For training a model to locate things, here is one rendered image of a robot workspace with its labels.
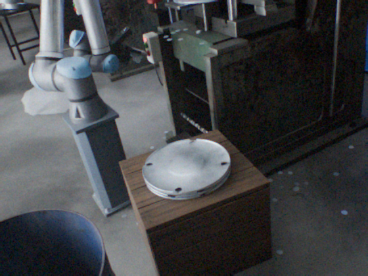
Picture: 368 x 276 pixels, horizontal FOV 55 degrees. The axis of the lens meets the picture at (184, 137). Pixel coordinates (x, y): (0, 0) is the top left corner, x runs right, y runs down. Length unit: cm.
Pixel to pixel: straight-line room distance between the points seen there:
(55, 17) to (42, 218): 80
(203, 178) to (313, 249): 52
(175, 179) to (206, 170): 10
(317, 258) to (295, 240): 10
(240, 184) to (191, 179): 15
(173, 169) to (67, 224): 37
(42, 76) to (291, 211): 112
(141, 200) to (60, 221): 25
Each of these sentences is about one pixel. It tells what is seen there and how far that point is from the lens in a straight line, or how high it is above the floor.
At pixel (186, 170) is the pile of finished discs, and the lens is 113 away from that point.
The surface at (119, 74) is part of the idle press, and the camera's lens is 310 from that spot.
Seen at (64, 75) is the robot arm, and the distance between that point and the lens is 138.
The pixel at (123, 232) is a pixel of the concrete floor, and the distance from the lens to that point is 154.
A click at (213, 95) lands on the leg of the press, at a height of 47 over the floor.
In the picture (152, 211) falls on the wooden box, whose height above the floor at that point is 35.
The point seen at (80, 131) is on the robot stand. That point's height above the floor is 44.
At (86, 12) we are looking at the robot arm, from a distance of 149.
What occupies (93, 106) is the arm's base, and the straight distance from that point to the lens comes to 141.
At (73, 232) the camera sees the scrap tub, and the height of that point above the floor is 40.
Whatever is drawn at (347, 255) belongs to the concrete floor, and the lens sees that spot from 140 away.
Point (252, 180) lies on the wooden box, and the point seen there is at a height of 35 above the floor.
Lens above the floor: 106
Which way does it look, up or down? 31 degrees down
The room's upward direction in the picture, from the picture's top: 10 degrees counter-clockwise
